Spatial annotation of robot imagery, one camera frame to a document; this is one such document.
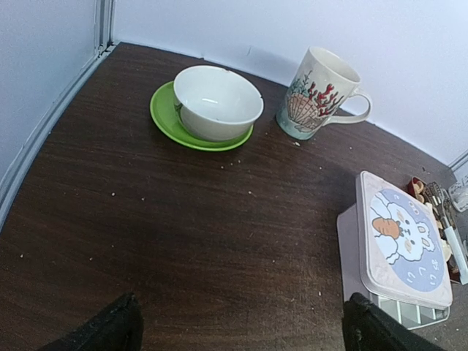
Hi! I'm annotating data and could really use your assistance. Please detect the aluminium frame post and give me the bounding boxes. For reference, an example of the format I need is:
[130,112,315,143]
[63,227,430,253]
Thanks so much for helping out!
[449,150,468,172]
[1,1,115,220]

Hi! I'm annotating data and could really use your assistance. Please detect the left aluminium frame post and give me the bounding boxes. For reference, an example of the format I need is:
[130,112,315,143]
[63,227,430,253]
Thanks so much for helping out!
[1,1,115,220]

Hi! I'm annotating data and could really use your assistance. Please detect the white handled tongs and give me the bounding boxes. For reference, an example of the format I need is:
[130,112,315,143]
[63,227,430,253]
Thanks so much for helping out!
[424,182,467,285]

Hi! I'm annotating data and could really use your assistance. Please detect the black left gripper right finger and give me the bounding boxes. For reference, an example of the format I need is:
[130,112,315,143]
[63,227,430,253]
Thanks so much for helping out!
[342,292,443,351]

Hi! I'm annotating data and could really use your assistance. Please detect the red chocolate tray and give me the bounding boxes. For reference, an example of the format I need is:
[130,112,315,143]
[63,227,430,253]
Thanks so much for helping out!
[407,177,461,284]

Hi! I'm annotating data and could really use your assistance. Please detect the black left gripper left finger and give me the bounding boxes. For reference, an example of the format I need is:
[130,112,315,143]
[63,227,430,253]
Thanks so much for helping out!
[40,292,143,350]

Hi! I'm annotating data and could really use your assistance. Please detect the green saucer plate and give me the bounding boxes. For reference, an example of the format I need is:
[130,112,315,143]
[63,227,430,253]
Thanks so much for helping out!
[149,81,254,152]

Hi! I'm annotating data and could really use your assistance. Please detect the bunny tin lid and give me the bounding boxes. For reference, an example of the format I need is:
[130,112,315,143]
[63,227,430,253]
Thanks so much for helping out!
[356,171,453,309]

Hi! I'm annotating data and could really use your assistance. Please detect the tin box with dividers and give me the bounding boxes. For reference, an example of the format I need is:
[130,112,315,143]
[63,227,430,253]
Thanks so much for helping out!
[337,205,450,330]

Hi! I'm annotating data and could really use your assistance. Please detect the right aluminium frame post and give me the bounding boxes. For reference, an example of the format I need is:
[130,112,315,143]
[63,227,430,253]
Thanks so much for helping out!
[449,150,468,172]

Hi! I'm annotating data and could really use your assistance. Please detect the seashell coral mug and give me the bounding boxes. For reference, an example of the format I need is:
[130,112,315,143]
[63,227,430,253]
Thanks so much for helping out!
[276,47,372,140]

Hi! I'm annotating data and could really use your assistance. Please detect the white ceramic bowl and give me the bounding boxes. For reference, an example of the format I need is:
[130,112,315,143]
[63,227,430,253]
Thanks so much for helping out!
[173,65,264,142]

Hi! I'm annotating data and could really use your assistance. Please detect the yellow inside floral mug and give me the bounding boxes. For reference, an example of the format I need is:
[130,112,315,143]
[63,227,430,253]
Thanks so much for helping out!
[448,175,468,213]

